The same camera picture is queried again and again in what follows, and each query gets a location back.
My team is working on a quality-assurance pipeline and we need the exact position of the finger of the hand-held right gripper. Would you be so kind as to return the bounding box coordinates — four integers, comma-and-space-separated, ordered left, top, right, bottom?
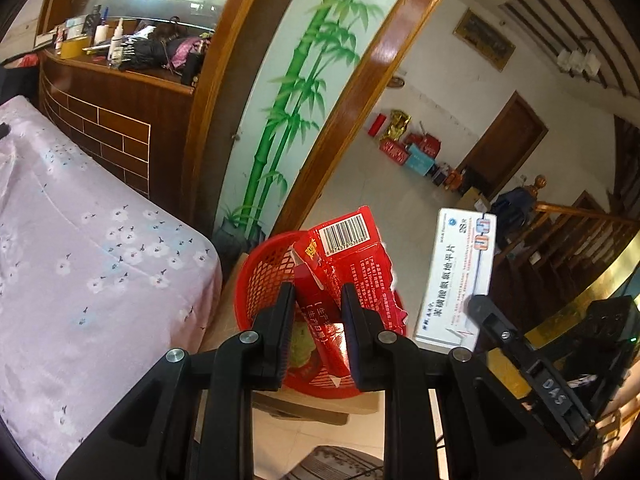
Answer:
467, 295, 597, 447

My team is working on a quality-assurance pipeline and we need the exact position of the brown wooden cabinet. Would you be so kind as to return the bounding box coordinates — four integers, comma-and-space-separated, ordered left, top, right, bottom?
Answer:
37, 42, 201, 221

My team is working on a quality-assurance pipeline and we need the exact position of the gold gift bag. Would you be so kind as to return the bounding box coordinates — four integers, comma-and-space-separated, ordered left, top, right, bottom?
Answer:
380, 110, 413, 141

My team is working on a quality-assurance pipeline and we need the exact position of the wooden stair railing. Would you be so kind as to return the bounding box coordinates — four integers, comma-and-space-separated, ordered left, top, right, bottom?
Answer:
500, 175, 640, 301

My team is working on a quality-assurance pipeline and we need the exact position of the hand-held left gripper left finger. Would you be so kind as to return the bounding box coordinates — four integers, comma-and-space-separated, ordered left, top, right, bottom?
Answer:
55, 281, 298, 480

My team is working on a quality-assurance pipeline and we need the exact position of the bamboo painted partition panel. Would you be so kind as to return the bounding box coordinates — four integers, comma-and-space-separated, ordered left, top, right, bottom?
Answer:
187, 0, 471, 241

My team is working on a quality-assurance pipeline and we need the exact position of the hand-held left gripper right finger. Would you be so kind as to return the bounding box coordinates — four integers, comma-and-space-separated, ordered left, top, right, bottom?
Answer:
340, 284, 583, 480

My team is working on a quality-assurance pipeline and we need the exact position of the yellow box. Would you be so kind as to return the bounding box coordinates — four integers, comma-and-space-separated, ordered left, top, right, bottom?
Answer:
60, 37, 93, 58

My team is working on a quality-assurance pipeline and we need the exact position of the white ceiling lamp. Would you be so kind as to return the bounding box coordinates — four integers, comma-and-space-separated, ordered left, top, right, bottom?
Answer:
557, 50, 601, 78

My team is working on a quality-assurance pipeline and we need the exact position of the red plastic mesh basket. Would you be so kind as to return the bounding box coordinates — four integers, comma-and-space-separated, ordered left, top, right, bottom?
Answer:
234, 230, 406, 401

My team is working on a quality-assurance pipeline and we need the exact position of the torn red package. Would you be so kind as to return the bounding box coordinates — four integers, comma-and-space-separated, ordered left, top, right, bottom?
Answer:
291, 205, 410, 388

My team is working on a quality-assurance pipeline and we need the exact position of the patterned floor mat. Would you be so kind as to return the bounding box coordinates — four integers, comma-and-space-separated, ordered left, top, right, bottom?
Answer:
285, 445, 386, 480

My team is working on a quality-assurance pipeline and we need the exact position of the white bottle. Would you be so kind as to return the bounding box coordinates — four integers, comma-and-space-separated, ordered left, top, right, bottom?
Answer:
111, 17, 125, 61

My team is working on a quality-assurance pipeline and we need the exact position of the pink floral bed sheet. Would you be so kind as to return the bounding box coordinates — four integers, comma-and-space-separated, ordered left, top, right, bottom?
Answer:
0, 95, 223, 473

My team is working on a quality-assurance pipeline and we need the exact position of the dark blue clothing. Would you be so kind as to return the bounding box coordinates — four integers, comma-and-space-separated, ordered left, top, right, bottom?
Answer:
492, 187, 533, 226

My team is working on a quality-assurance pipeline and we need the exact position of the gold framed wall picture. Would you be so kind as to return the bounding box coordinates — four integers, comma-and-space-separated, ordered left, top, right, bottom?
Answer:
455, 10, 516, 71

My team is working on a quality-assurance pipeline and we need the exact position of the brown wooden door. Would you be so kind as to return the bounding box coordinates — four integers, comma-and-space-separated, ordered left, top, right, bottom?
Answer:
457, 92, 548, 201

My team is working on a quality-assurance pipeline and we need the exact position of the cardboard box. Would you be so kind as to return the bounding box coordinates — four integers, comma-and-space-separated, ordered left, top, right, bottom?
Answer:
460, 187, 493, 211

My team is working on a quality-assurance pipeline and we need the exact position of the blue box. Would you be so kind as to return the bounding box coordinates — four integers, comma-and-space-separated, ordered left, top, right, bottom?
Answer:
405, 147, 433, 176

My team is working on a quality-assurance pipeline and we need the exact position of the small wooden stool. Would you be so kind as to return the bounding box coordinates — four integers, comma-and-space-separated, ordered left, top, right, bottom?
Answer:
200, 255, 381, 426

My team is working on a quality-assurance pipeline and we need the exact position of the white medicine box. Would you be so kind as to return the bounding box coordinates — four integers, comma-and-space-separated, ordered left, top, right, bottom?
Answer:
414, 207, 497, 353

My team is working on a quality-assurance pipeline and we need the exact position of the red gift box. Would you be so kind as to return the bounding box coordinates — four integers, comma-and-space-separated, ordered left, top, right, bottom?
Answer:
405, 132, 441, 158

